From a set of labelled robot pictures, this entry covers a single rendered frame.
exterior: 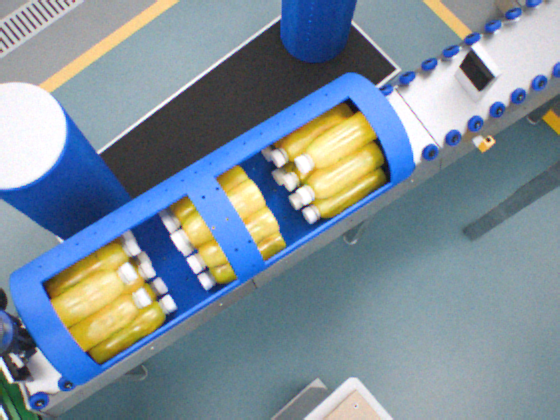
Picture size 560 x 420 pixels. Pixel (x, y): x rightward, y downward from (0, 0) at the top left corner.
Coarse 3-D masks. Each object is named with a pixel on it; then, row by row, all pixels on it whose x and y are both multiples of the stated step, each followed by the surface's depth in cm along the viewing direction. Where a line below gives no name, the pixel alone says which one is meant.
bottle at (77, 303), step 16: (96, 272) 126; (112, 272) 125; (80, 288) 123; (96, 288) 123; (112, 288) 124; (64, 304) 122; (80, 304) 122; (96, 304) 123; (64, 320) 122; (80, 320) 124
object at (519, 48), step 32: (544, 0) 174; (512, 32) 171; (544, 32) 171; (448, 64) 168; (512, 64) 168; (544, 64) 169; (416, 96) 165; (448, 96) 165; (544, 96) 172; (416, 128) 163; (448, 128) 163; (416, 160) 160; (448, 160) 167; (352, 224) 163; (288, 256) 156; (192, 320) 152; (32, 384) 143; (96, 384) 149
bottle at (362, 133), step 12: (348, 120) 135; (360, 120) 134; (324, 132) 135; (336, 132) 133; (348, 132) 133; (360, 132) 133; (372, 132) 134; (312, 144) 133; (324, 144) 132; (336, 144) 132; (348, 144) 133; (360, 144) 135; (312, 156) 133; (324, 156) 132; (336, 156) 133; (312, 168) 134
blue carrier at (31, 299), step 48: (336, 96) 133; (384, 96) 131; (240, 144) 131; (384, 144) 130; (192, 192) 125; (288, 192) 154; (384, 192) 141; (96, 240) 123; (144, 240) 147; (240, 240) 125; (288, 240) 146; (192, 288) 145; (48, 336) 117
